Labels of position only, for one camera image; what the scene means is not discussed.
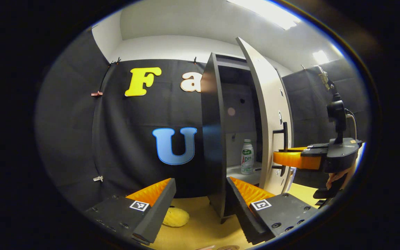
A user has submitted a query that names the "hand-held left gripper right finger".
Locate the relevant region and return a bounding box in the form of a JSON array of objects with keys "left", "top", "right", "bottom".
[{"left": 226, "top": 176, "right": 320, "bottom": 245}]

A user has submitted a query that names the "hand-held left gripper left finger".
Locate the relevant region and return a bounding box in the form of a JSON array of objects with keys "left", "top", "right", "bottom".
[{"left": 84, "top": 178, "right": 177, "bottom": 245}]

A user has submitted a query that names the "white green-label bottle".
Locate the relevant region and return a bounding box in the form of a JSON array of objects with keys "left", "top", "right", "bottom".
[{"left": 241, "top": 139, "right": 255, "bottom": 175}]

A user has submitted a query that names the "grey cabinet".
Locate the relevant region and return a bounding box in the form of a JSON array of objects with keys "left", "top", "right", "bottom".
[{"left": 200, "top": 52, "right": 294, "bottom": 224}]

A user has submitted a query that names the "yellow bumpy toy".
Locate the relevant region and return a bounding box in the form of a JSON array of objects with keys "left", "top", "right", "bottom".
[{"left": 162, "top": 207, "right": 190, "bottom": 228}]

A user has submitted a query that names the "black backdrop cloth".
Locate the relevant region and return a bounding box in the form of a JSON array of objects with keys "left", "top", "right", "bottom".
[{"left": 35, "top": 30, "right": 370, "bottom": 212}]

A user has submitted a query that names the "small ceiling light panel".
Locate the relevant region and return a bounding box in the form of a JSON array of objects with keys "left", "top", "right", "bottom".
[{"left": 312, "top": 50, "right": 330, "bottom": 65}]

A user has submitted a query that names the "large ceiling light panel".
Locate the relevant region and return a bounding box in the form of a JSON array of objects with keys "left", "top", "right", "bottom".
[{"left": 227, "top": 0, "right": 301, "bottom": 30}]

